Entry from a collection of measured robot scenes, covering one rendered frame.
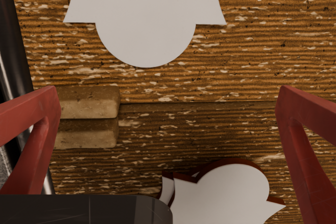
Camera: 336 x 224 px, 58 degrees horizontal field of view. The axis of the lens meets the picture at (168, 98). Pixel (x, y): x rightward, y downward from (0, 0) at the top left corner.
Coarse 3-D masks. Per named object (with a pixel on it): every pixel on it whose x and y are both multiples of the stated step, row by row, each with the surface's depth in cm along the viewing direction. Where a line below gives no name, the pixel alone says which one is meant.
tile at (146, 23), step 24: (72, 0) 21; (96, 0) 21; (120, 0) 21; (144, 0) 21; (168, 0) 21; (192, 0) 21; (216, 0) 21; (96, 24) 22; (120, 24) 22; (144, 24) 22; (168, 24) 22; (192, 24) 22; (120, 48) 22; (144, 48) 22; (168, 48) 23
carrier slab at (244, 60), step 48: (48, 0) 22; (240, 0) 22; (288, 0) 22; (48, 48) 23; (96, 48) 23; (192, 48) 24; (240, 48) 24; (288, 48) 24; (144, 96) 25; (192, 96) 26; (240, 96) 26
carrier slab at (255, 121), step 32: (128, 128) 27; (160, 128) 27; (192, 128) 27; (224, 128) 27; (256, 128) 27; (64, 160) 28; (96, 160) 28; (128, 160) 28; (160, 160) 29; (192, 160) 29; (256, 160) 29; (320, 160) 30; (64, 192) 30; (96, 192) 30; (128, 192) 30; (288, 192) 31
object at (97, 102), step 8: (56, 88) 24; (64, 88) 24; (72, 88) 24; (80, 88) 24; (88, 88) 24; (96, 88) 24; (104, 88) 24; (112, 88) 24; (64, 96) 23; (72, 96) 23; (80, 96) 23; (88, 96) 23; (96, 96) 23; (104, 96) 23; (112, 96) 23; (64, 104) 22; (72, 104) 22; (80, 104) 22; (88, 104) 22; (96, 104) 23; (104, 104) 23; (112, 104) 23; (64, 112) 23; (72, 112) 23; (80, 112) 23; (88, 112) 23; (96, 112) 23; (104, 112) 23; (112, 112) 23
